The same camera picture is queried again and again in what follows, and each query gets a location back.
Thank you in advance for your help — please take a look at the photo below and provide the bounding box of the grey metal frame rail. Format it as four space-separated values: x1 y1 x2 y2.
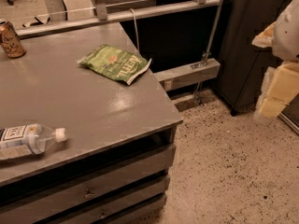
13 0 228 39

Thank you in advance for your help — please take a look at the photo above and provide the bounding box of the clear plastic water bottle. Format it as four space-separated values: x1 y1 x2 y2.
0 123 67 161

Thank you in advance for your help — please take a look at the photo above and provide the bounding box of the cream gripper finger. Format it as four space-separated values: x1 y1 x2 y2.
256 61 299 118
252 22 276 48

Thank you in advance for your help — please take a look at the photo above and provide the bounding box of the brown soda can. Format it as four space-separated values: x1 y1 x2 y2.
0 20 26 59

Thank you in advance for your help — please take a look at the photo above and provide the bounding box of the dark grey cabinet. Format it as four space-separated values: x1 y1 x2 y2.
215 0 291 116

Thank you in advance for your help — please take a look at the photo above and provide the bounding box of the grey drawer cabinet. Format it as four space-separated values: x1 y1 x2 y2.
0 126 178 224

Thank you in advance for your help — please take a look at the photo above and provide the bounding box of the green jalapeno chip bag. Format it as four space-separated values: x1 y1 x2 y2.
77 44 151 86

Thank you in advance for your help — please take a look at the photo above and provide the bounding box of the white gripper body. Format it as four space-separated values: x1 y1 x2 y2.
272 0 299 62

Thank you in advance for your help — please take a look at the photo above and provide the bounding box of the white cable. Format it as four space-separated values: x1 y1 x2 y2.
128 7 141 53

